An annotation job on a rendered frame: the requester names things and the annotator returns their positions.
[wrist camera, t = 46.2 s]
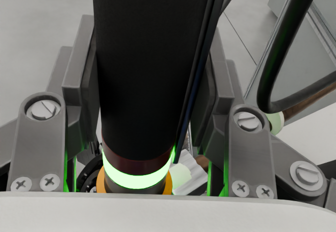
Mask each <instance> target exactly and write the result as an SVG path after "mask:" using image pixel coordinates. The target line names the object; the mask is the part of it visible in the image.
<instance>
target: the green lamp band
mask: <svg viewBox="0 0 336 232"><path fill-rule="evenodd" d="M102 154H103V164H104V168H105V170H106V172H107V174H108V175H109V177H110V178H111V179H112V180H113V181H115V182H116V183H118V184H120V185H122V186H124V187H127V188H133V189H141V188H146V187H149V186H152V185H154V184H156V183H157V182H159V181H160V180H161V179H162V178H163V177H164V176H165V174H166V173H167V171H168V169H169V165H170V161H171V158H170V159H169V161H168V162H167V163H166V165H165V166H164V167H163V168H161V169H160V170H158V171H157V172H155V173H153V174H150V175H146V176H130V175H126V174H124V173H121V172H119V171H118V170H116V169H115V168H113V167H112V166H111V165H110V164H109V162H108V161H107V160H106V158H105V156H104V153H103V151H102ZM171 157H172V156H171Z"/></svg>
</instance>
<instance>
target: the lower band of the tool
mask: <svg viewBox="0 0 336 232"><path fill-rule="evenodd" d="M104 177H105V176H104V166H102V168H101V170H100V172H99V174H98V177H97V181H96V190H97V193H106V191H105V187H104ZM172 186H173V183H172V177H171V174H170V172H169V170H168V173H167V177H166V181H165V189H164V192H163V194H162V195H171V193H172Z"/></svg>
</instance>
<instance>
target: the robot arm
mask: <svg viewBox="0 0 336 232"><path fill-rule="evenodd" d="M99 111H100V94H99V80H98V65H97V50H96V36H95V21H94V15H88V14H83V15H82V17H81V20H80V24H79V27H78V30H77V34H76V37H75V41H74V44H73V47H71V46H61V47H60V49H59V51H58V54H57V57H56V60H55V63H54V66H53V69H52V72H51V75H50V78H49V81H48V84H47V87H46V90H45V92H38V93H35V94H33V95H30V96H29V97H27V98H26V99H25V100H24V101H23V102H22V103H21V105H20V107H19V111H18V117H16V118H15V119H13V120H11V121H9V122H7V123H5V124H3V125H1V126H0V232H336V179H334V178H331V179H330V180H329V179H327V178H325V175H324V173H323V172H322V171H321V169H320V168H319V167H318V166H317V165H316V164H314V163H313V162H312V161H310V160H309V159H307V158H306V157H305V156H303V155H302V154H300V153H299V152H297V151H296V150H295V149H293V148H292V147H290V146H289V145H288V144H286V143H285V142H283V141H282V140H281V139H279V138H278V137H276V136H275V135H274V134H272V133H271V132H270V124H269V120H268V118H267V116H266V115H265V114H264V113H263V112H262V111H261V110H260V109H258V108H256V107H254V106H251V105H248V104H246V103H245V99H244V95H243V91H242V87H241V84H240V80H239V76H238V72H237V68H236V65H235V62H234V60H232V59H226V57H225V53H224V49H223V44H222V40H221V36H220V32H219V28H218V27H216V30H215V33H214V37H213V40H212V44H211V47H210V51H209V55H208V58H207V62H206V65H205V68H204V72H203V75H202V79H201V82H200V86H199V89H198V93H197V97H196V100H195V104H194V107H193V111H192V114H191V118H190V127H191V138H192V145H193V147H197V154H198V155H204V156H205V157H206V158H207V159H208V160H209V164H208V181H207V196H184V195H151V194H114V193H76V155H78V154H79V153H80V152H82V151H83V150H88V147H89V142H94V141H95V136H96V130H97V124H98V117H99Z"/></svg>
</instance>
